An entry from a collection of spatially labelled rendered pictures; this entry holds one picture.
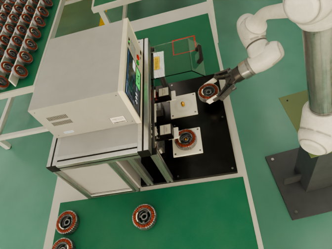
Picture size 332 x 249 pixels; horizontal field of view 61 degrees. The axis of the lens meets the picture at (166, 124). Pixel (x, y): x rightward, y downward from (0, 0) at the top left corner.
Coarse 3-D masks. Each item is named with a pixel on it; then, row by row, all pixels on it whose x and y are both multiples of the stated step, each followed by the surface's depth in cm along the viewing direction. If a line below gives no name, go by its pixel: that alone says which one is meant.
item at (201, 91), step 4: (204, 84) 154; (208, 84) 152; (212, 84) 152; (200, 88) 153; (204, 88) 152; (208, 88) 153; (212, 88) 152; (216, 88) 149; (200, 92) 151; (204, 92) 153; (208, 92) 153; (216, 92) 148; (200, 96) 150; (204, 96) 149; (208, 96) 148; (212, 96) 147; (204, 100) 149
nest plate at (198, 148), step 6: (198, 132) 146; (198, 138) 144; (174, 144) 146; (198, 144) 142; (174, 150) 144; (180, 150) 143; (192, 150) 141; (198, 150) 140; (174, 156) 142; (180, 156) 142
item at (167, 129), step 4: (164, 124) 137; (168, 124) 136; (160, 128) 136; (164, 128) 136; (168, 128) 135; (172, 128) 137; (176, 128) 139; (160, 132) 135; (164, 132) 135; (168, 132) 134; (172, 132) 135; (176, 132) 138; (160, 136) 134; (164, 136) 135; (168, 136) 135; (172, 136) 135; (176, 136) 136; (160, 140) 137
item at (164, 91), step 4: (160, 88) 151; (164, 88) 151; (168, 88) 150; (160, 92) 150; (164, 92) 149; (168, 92) 148; (172, 92) 153; (160, 96) 148; (164, 96) 148; (168, 96) 148; (172, 96) 151; (156, 100) 150; (160, 100) 150; (164, 100) 150; (168, 100) 150; (172, 100) 151; (156, 104) 157; (156, 108) 156
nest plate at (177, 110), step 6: (180, 96) 163; (186, 96) 162; (192, 96) 161; (174, 102) 162; (180, 102) 161; (186, 102) 159; (192, 102) 158; (174, 108) 159; (180, 108) 158; (186, 108) 157; (192, 108) 156; (174, 114) 157; (180, 114) 156; (186, 114) 155; (192, 114) 154
